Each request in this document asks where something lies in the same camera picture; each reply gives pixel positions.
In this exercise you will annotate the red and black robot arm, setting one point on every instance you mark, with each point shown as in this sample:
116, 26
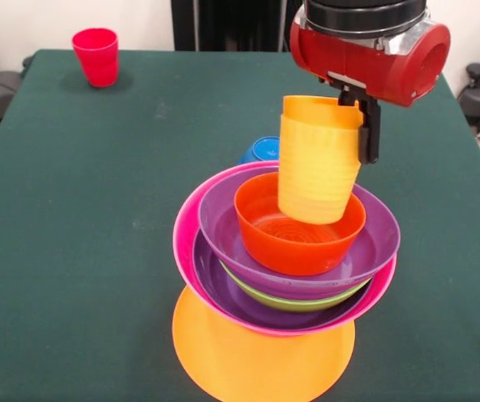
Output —
365, 14

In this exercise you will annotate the yellow plastic cup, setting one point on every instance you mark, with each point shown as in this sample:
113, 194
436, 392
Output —
315, 176

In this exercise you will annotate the dark green tablecloth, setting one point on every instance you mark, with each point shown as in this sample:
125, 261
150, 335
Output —
55, 272

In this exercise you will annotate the light green plastic bowl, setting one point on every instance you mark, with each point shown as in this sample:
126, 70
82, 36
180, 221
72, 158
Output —
290, 303

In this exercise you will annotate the small red-orange plastic bowl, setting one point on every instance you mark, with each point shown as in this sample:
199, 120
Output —
298, 251

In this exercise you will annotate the blue plastic bowl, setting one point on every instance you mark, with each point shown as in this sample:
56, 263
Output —
260, 151

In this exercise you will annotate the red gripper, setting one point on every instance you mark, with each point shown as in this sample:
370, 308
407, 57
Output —
348, 63

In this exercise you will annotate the red plastic cup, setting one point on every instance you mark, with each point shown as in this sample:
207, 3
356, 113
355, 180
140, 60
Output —
95, 58

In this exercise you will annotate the orange plastic cup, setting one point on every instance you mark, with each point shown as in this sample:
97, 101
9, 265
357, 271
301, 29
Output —
319, 111

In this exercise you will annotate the purple plastic bowl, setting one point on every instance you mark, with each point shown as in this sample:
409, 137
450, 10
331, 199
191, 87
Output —
223, 297
218, 218

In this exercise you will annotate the large orange plastic bowl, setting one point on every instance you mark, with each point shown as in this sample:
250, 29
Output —
244, 364

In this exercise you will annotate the large pink plastic bowl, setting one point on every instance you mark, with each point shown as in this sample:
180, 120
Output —
183, 234

